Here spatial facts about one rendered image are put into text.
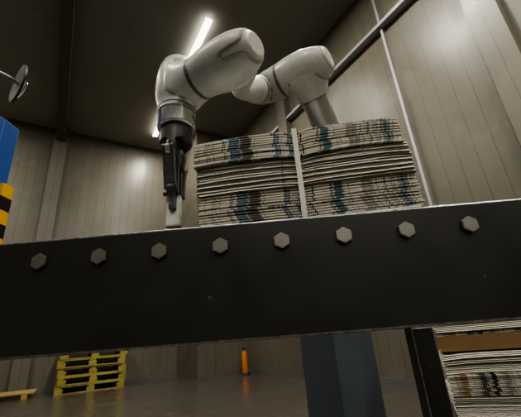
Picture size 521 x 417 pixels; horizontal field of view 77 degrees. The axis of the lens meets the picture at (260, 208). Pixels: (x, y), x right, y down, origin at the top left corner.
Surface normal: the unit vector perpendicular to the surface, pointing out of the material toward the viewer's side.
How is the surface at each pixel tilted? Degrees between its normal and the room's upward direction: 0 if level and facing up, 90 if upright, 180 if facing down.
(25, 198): 90
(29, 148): 90
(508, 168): 90
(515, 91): 90
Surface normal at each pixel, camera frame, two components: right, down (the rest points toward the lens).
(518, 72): -0.86, -0.13
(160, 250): -0.06, -0.36
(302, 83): -0.29, 0.53
